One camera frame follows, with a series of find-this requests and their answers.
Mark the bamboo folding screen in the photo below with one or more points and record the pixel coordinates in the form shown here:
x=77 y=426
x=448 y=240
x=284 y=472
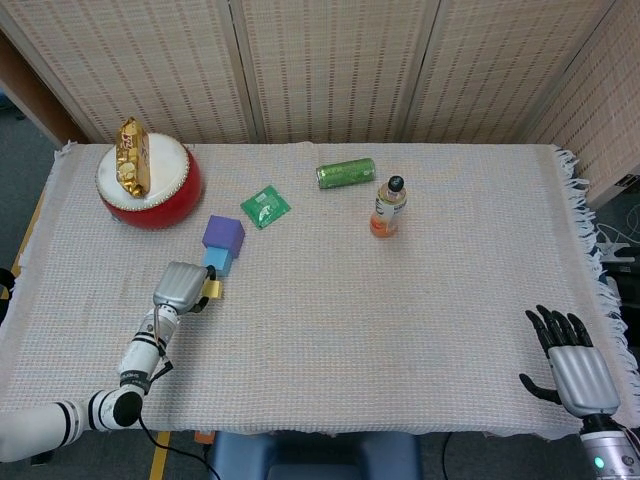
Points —
x=325 y=70

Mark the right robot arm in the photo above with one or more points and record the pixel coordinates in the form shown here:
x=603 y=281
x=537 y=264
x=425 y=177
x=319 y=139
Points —
x=610 y=450

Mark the green drink can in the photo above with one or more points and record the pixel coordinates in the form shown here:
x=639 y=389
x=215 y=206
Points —
x=345 y=173

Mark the woven pale tablecloth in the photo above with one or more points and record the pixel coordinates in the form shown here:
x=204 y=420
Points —
x=375 y=325

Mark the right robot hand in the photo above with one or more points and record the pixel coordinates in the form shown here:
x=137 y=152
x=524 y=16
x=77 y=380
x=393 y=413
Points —
x=585 y=375

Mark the orange juice bottle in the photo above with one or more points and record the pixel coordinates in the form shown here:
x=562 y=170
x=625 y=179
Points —
x=387 y=212

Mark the yellow foam cube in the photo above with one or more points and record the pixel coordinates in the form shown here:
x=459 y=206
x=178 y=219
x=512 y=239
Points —
x=216 y=290

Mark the purple foam cube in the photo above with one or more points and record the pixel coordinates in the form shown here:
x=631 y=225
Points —
x=225 y=231

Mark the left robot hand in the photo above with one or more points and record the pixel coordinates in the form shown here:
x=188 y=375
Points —
x=177 y=287

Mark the gold foil snack packet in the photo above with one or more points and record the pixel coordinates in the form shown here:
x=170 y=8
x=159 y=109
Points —
x=132 y=155

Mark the blue foam cube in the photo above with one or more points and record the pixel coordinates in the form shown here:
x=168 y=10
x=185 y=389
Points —
x=217 y=260

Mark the red drum white skin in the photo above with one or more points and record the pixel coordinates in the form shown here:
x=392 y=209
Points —
x=167 y=195

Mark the green sachet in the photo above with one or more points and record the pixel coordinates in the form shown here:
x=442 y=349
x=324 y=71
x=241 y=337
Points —
x=265 y=206

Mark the small orange object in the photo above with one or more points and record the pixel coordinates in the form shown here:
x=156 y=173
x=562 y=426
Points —
x=202 y=437

